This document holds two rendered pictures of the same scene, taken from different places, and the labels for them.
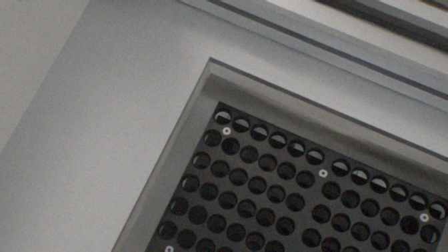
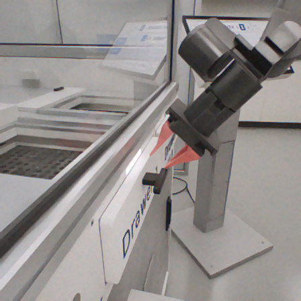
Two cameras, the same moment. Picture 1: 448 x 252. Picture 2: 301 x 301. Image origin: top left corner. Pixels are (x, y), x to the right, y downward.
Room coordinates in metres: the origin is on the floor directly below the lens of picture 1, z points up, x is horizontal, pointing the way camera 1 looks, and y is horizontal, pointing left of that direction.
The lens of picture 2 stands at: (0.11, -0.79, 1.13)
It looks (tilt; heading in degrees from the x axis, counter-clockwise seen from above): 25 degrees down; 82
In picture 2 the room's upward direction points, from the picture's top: straight up
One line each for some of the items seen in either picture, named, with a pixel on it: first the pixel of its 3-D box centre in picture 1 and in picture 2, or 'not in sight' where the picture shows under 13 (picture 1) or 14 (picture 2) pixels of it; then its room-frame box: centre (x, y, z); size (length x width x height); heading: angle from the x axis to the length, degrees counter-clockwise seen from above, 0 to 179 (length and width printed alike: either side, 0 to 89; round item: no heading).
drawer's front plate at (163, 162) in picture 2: not in sight; (169, 133); (0.26, -0.11, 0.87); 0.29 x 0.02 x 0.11; 69
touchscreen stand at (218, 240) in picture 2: not in sight; (222, 160); (0.66, 0.39, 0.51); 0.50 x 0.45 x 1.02; 109
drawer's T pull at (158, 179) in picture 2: not in sight; (154, 179); (0.17, -0.41, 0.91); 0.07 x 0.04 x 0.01; 69
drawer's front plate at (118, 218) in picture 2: not in sight; (139, 193); (0.14, -0.40, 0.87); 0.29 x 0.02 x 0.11; 69
